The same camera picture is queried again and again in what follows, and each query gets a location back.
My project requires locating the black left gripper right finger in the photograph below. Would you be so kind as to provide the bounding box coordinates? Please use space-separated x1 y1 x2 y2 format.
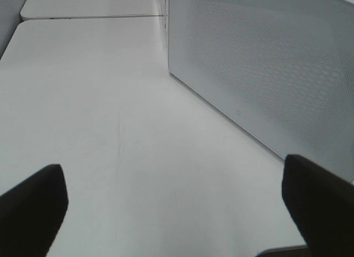
282 155 353 256

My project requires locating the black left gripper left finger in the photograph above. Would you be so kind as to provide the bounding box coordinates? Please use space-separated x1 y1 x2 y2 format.
1 164 68 256

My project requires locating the white microwave oven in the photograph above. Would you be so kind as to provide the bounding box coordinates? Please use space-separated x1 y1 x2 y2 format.
164 0 354 186

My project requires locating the white adjoining table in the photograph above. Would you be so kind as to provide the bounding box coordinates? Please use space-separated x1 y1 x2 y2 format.
20 0 165 20

